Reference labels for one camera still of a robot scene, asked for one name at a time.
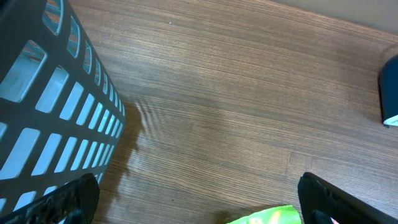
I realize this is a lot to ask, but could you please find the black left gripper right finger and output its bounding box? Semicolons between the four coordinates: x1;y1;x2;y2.
298;172;397;224

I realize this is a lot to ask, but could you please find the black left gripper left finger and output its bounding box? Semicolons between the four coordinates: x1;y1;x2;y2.
1;173;100;224

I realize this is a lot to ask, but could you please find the white barcode scanner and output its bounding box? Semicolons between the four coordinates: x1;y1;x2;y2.
378;55;398;127

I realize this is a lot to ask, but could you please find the grey plastic basket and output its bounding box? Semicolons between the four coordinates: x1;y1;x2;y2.
0;0;126;218

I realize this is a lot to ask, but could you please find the Haribo gummy bag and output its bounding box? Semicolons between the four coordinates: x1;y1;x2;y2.
228;205;302;224

